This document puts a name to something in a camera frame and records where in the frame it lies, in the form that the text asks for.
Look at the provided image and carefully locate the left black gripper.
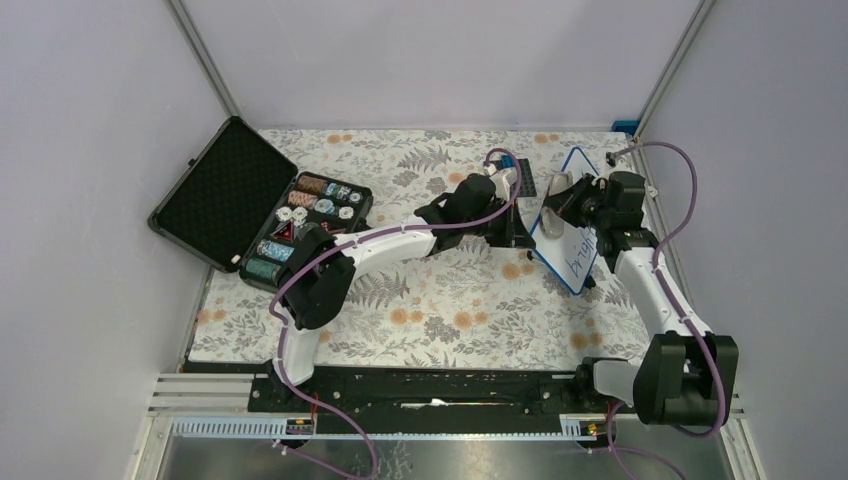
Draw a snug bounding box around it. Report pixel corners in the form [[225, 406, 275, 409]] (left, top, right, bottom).
[[463, 198, 535, 250]]

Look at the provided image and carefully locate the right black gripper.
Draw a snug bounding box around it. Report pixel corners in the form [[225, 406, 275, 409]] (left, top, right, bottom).
[[544, 174, 612, 232]]

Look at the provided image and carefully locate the blue framed whiteboard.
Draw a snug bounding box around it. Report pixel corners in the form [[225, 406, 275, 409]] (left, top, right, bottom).
[[530, 147, 599, 295]]

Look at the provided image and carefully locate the silver sparkly scrub sponge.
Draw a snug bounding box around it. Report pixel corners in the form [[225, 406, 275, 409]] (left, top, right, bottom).
[[540, 172, 574, 239]]

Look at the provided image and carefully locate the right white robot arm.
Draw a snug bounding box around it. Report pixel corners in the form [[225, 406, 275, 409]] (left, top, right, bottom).
[[544, 171, 739, 437]]

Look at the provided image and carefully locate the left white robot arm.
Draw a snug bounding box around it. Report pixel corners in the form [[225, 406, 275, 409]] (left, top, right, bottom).
[[269, 167, 535, 411]]

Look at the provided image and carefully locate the dark grey lego baseplate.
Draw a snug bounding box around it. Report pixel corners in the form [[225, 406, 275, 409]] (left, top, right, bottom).
[[517, 158, 537, 198]]

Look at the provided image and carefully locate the floral table mat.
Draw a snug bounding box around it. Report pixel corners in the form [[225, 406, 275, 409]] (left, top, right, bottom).
[[188, 128, 690, 374]]

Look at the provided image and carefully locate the black poker chip case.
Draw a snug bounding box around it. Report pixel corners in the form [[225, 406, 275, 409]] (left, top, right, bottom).
[[147, 116, 373, 293]]

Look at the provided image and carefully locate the blue corner bracket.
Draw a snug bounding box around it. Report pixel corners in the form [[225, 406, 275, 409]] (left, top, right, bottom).
[[610, 120, 640, 136]]

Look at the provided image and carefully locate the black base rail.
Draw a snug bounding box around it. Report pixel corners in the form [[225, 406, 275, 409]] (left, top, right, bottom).
[[248, 366, 615, 437]]

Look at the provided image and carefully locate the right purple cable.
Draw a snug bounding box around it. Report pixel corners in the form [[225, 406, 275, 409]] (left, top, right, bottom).
[[599, 140, 730, 480]]

